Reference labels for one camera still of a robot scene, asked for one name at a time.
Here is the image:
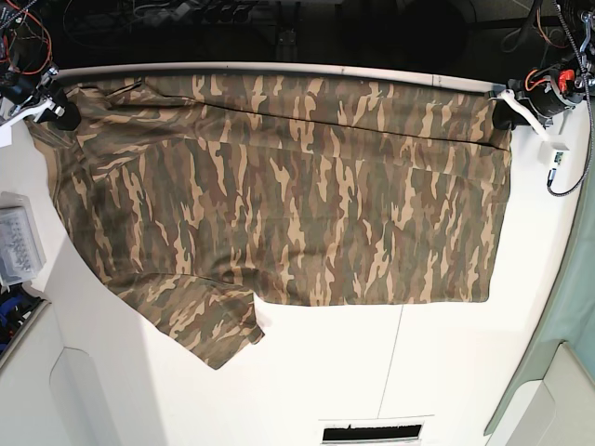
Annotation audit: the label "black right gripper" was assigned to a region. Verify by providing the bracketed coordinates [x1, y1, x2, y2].
[1, 69, 81, 131]

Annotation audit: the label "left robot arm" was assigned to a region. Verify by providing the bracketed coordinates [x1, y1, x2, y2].
[507, 1, 594, 126]

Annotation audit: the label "blue items in bin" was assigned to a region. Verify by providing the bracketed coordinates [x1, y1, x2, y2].
[0, 283, 43, 354]

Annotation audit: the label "camouflage t-shirt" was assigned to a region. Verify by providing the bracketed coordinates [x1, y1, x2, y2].
[29, 73, 511, 369]

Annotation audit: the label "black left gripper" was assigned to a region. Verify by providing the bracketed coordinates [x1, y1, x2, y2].
[492, 76, 579, 130]

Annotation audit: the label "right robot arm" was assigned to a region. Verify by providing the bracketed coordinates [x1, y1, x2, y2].
[1, 1, 81, 133]

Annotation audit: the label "clear plastic storage box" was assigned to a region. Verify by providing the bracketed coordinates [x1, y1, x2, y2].
[1, 191, 46, 288]

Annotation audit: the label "braided camera cable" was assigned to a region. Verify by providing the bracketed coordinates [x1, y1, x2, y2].
[546, 0, 595, 197]

